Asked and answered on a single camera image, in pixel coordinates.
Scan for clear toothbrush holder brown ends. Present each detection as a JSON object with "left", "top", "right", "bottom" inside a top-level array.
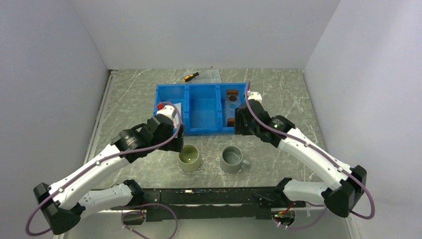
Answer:
[{"left": 224, "top": 89, "right": 240, "bottom": 127}]

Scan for grey ceramic mug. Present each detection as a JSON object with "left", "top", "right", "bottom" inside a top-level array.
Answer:
[{"left": 219, "top": 146, "right": 251, "bottom": 174}]

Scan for light green ceramic mug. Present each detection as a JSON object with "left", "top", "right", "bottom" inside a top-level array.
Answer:
[{"left": 178, "top": 144, "right": 202, "bottom": 172}]

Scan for blue three-compartment plastic bin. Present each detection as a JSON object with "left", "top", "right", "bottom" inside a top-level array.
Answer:
[{"left": 154, "top": 83, "right": 246, "bottom": 136}]

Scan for white teal toothpaste tube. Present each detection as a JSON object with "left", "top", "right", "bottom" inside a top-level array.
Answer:
[{"left": 174, "top": 103, "right": 183, "bottom": 127}]

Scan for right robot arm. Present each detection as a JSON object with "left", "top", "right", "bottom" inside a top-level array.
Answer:
[{"left": 234, "top": 100, "right": 367, "bottom": 218}]

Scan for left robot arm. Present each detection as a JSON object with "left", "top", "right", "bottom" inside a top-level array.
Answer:
[{"left": 33, "top": 114, "right": 184, "bottom": 235}]

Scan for clear plastic organizer box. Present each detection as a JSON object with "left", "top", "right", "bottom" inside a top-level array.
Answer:
[{"left": 182, "top": 69, "right": 221, "bottom": 84}]

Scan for yellow black screwdriver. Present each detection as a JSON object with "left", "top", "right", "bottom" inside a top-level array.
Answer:
[{"left": 182, "top": 66, "right": 213, "bottom": 83}]

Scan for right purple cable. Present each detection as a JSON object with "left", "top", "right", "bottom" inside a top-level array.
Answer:
[{"left": 244, "top": 82, "right": 376, "bottom": 231}]

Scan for purple cable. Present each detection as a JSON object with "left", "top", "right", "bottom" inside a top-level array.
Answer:
[
  {"left": 25, "top": 101, "right": 183, "bottom": 239},
  {"left": 244, "top": 82, "right": 376, "bottom": 231}
]

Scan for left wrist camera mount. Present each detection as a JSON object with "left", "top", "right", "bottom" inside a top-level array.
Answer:
[{"left": 157, "top": 103, "right": 176, "bottom": 119}]

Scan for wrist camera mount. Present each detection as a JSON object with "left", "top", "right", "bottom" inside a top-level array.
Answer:
[
  {"left": 247, "top": 92, "right": 262, "bottom": 103},
  {"left": 157, "top": 103, "right": 176, "bottom": 119}
]

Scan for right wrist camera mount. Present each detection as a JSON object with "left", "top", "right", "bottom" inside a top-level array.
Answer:
[{"left": 247, "top": 92, "right": 262, "bottom": 103}]

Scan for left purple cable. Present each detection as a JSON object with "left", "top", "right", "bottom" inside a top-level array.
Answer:
[{"left": 25, "top": 101, "right": 183, "bottom": 239}]

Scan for aluminium side rail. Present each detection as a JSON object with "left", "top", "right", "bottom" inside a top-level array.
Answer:
[{"left": 52, "top": 70, "right": 118, "bottom": 239}]

